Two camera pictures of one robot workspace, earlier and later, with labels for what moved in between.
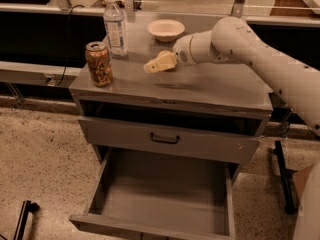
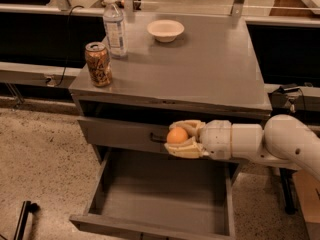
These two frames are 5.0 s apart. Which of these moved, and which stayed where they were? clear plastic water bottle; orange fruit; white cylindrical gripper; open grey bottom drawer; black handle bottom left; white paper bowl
Moved: orange fruit; white cylindrical gripper
Stayed: open grey bottom drawer; white paper bowl; black handle bottom left; clear plastic water bottle
